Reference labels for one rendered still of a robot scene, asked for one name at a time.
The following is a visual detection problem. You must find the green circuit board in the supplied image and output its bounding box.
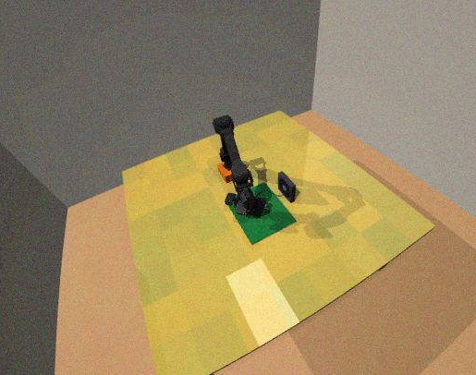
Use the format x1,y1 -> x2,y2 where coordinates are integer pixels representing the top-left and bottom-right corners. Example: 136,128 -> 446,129
228,182 -> 296,244

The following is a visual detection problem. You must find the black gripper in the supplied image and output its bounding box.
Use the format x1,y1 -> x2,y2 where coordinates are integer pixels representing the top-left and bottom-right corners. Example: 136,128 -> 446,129
225,193 -> 266,211

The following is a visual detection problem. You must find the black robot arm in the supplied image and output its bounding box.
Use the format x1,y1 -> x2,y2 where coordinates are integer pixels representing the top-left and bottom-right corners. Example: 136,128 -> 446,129
213,115 -> 257,215

